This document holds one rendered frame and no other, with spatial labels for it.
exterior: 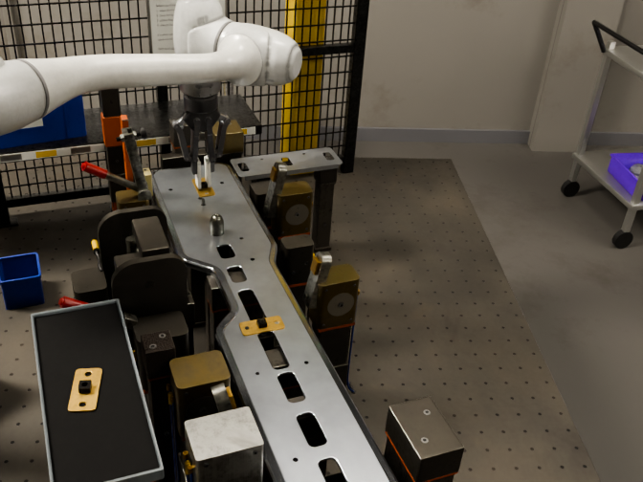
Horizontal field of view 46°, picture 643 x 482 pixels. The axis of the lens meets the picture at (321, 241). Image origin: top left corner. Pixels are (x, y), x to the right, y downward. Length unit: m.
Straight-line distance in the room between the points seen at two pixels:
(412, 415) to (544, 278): 2.27
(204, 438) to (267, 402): 0.23
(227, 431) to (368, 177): 1.60
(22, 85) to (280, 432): 0.68
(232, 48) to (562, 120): 3.27
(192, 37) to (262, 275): 0.51
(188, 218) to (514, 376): 0.87
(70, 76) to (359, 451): 0.78
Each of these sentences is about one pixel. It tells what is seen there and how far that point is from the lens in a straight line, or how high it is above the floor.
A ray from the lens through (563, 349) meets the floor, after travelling 3.17.
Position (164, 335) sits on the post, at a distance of 1.33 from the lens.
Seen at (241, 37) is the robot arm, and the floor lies 1.46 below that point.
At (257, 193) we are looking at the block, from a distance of 1.94.
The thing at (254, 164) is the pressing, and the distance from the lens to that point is 2.03.
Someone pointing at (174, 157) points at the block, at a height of 1.00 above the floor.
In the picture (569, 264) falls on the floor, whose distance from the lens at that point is 3.67.
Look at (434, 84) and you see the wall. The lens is 4.38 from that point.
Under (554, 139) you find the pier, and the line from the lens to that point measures 4.62.
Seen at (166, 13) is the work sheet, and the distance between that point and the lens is 2.23.
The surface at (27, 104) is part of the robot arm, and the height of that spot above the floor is 1.46.
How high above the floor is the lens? 1.97
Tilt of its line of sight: 34 degrees down
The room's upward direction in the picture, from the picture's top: 4 degrees clockwise
